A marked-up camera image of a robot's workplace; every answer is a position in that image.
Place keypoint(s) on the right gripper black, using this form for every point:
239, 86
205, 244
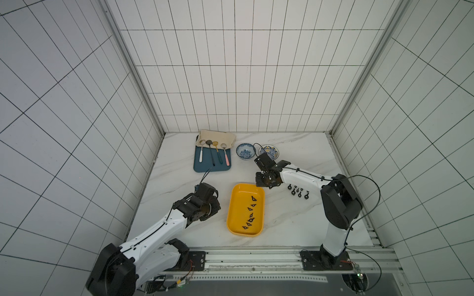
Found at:
265, 179

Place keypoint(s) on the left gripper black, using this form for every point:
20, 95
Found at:
215, 206

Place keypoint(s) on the yellow plastic storage tray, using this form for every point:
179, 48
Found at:
246, 210

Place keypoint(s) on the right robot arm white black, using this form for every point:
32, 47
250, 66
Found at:
341, 203

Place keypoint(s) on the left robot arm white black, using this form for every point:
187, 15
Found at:
121, 270

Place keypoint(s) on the yellow blue patterned bowl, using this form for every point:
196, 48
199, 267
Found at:
270, 150

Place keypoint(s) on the dark blue rectangular tray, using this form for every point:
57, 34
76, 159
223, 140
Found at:
207, 163

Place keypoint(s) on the beige folded cloth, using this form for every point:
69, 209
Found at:
217, 138

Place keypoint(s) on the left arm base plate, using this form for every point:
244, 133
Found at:
193, 260

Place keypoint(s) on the pink handled spoon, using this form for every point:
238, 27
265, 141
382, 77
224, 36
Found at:
224, 147

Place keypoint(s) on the aluminium mounting rail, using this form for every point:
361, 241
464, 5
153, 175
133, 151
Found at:
282, 263

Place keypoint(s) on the gold blue handled spoon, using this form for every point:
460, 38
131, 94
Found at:
215, 144

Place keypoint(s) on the black handled spoon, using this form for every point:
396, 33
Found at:
209, 143

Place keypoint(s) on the white handled spoon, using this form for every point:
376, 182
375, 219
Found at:
202, 143

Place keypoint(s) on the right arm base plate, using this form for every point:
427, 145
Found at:
322, 261

